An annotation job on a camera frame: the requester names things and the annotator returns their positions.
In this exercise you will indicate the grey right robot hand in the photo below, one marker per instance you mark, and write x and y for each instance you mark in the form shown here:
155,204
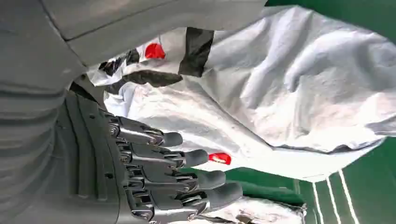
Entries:
92,173

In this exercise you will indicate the ribbed grey right arm sleeve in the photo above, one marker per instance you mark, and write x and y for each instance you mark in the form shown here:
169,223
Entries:
28,139

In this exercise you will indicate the crumpled white parcel bag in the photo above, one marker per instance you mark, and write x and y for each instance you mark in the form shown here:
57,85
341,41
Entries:
263,213

